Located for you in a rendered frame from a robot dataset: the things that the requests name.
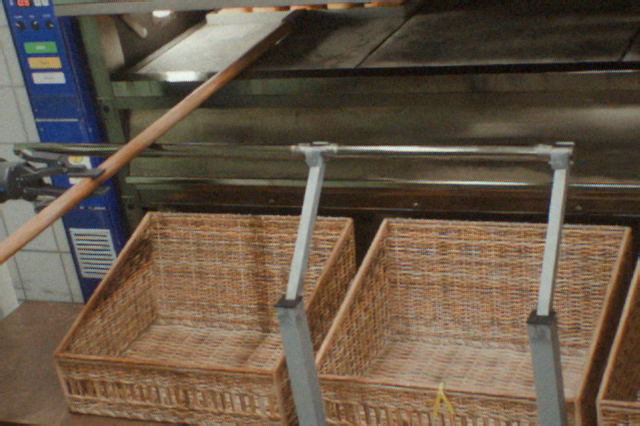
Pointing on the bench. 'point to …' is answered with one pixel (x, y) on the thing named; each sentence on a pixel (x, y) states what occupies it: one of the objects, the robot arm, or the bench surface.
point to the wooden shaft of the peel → (137, 145)
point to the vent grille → (94, 251)
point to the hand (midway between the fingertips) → (89, 182)
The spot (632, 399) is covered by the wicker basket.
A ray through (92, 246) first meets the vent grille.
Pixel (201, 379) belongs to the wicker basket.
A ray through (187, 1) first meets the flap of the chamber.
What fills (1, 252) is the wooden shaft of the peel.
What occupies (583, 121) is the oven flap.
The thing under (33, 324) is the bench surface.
